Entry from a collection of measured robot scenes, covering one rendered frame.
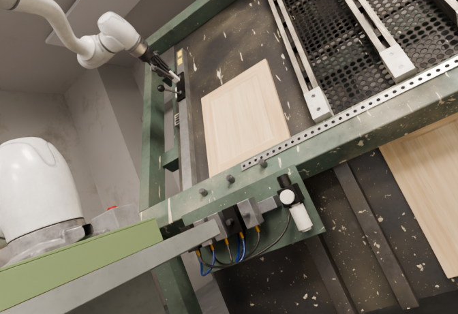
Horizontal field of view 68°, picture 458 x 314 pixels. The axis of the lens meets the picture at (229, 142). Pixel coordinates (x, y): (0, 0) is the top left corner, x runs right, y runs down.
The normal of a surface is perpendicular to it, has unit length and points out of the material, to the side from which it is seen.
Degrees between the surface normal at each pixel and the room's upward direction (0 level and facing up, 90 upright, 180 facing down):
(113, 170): 90
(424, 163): 90
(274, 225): 90
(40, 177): 87
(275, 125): 60
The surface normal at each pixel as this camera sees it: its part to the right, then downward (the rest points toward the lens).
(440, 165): -0.43, 0.00
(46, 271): 0.74, -0.43
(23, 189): 0.19, -0.30
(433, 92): -0.57, -0.45
